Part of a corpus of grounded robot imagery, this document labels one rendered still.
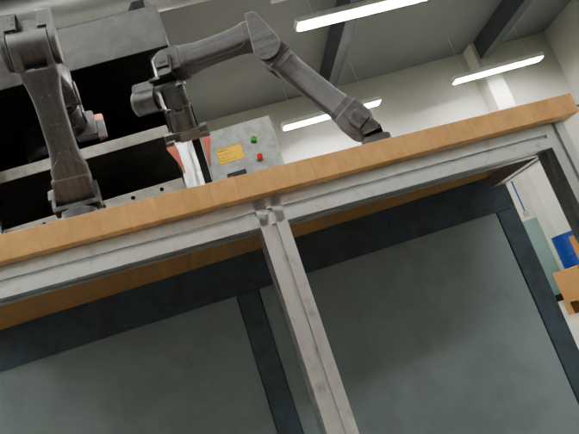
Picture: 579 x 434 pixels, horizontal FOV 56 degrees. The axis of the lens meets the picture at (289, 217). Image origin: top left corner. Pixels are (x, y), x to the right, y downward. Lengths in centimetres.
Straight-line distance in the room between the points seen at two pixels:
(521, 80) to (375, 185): 938
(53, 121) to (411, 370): 88
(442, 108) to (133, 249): 878
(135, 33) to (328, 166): 162
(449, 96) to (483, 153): 860
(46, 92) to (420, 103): 857
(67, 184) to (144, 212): 26
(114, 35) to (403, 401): 179
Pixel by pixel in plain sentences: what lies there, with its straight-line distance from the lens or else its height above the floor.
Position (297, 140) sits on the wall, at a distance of 873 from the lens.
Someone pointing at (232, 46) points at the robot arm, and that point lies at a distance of 131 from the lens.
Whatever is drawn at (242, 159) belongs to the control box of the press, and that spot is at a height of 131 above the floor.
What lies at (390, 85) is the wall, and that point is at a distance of 942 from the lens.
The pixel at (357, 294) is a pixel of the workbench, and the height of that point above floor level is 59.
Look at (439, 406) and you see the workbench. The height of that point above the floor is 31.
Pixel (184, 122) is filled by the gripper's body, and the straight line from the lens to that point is 132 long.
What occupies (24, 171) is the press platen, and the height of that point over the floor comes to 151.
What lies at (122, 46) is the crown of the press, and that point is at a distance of 239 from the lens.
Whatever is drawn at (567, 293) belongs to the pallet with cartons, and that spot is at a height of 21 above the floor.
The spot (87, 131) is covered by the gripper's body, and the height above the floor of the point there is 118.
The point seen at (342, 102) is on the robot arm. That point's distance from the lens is 117.
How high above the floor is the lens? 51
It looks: 13 degrees up
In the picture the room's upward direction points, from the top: 19 degrees counter-clockwise
